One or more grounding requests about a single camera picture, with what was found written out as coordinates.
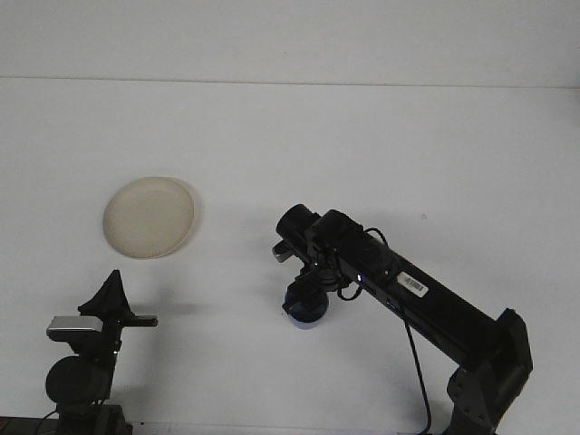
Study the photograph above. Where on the pale blue cup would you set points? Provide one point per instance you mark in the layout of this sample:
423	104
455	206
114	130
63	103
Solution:
308	323

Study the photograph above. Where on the dark brown robot platform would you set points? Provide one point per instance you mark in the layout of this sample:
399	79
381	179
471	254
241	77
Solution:
18	426

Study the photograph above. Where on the pale round plate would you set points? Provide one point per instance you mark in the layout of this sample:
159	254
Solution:
149	217

